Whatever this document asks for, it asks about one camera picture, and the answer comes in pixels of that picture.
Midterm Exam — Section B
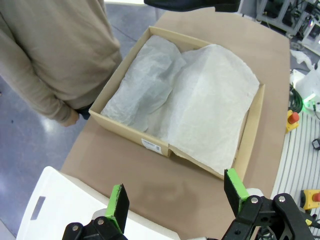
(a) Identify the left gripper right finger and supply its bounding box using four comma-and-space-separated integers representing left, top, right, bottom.
221, 168, 316, 240

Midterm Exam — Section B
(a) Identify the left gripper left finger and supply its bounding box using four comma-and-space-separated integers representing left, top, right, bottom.
61, 184, 131, 240

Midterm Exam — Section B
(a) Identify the brown cardboard shoe box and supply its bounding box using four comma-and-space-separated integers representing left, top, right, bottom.
88, 25, 266, 181

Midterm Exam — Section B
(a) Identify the white tissue wrapping paper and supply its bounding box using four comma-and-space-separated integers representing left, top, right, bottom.
100, 35, 261, 169

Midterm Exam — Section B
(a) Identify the person's right forearm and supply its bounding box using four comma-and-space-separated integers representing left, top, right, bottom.
0, 32, 78, 126

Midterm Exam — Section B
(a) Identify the yellow emergency stop button box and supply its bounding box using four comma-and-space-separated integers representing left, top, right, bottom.
285, 109, 300, 134
299, 189, 320, 211

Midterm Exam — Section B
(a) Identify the person's right hand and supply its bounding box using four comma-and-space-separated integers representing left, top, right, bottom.
67, 109, 80, 126

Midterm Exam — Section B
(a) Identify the white plastic storage bin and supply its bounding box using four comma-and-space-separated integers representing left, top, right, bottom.
16, 166, 183, 240

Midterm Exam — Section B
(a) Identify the white slotted panel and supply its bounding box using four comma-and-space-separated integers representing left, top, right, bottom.
271, 109, 320, 208

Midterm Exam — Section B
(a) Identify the white crumpled plastic bag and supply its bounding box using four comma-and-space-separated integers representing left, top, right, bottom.
289, 48, 317, 70

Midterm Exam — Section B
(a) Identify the person in beige sweater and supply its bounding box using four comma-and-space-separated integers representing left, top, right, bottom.
0, 0, 123, 126

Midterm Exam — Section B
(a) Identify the green black cable bundle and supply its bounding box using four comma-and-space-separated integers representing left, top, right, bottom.
289, 83, 305, 113

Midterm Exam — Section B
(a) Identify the metal frame equipment rack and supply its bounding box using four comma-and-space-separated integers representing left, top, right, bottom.
256, 0, 320, 55

